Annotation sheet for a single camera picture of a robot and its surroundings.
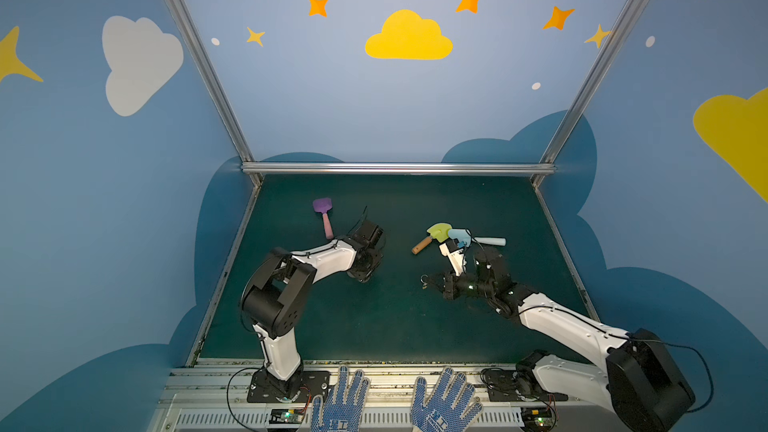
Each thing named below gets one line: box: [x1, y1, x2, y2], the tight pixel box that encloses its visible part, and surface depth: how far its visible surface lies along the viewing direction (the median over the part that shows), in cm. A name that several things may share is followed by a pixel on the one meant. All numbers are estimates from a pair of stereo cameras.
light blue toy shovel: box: [448, 228, 507, 248], surface depth 105 cm
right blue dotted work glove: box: [410, 367, 483, 432], surface depth 73 cm
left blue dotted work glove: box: [311, 365, 371, 432], surface depth 73 cm
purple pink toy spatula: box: [313, 198, 334, 240], surface depth 113 cm
